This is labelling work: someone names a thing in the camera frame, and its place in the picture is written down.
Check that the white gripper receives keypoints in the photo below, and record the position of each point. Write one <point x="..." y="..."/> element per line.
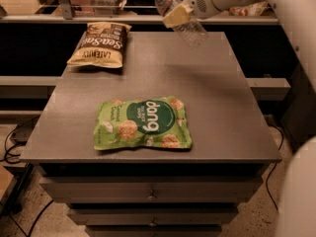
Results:
<point x="201" y="6"/>

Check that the clear plastic water bottle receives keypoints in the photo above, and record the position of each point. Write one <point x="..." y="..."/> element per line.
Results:
<point x="193" y="33"/>

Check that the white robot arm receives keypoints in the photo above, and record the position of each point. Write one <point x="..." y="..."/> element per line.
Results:
<point x="285" y="206"/>

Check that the black bag behind railing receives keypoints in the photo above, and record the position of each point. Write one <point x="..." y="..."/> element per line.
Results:
<point x="141" y="7"/>

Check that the colourful printed snack bag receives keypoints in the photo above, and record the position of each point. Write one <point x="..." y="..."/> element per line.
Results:
<point x="252" y="10"/>

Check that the brown sea salt chip bag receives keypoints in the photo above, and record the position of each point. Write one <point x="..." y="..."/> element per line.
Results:
<point x="103" y="45"/>

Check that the green dang rice chips bag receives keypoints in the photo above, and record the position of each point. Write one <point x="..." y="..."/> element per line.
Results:
<point x="156" y="123"/>

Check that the grey metal railing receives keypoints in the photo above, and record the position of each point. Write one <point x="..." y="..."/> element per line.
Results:
<point x="62" y="11"/>

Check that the grey drawer cabinet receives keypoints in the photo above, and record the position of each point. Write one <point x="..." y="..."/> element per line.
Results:
<point x="154" y="192"/>

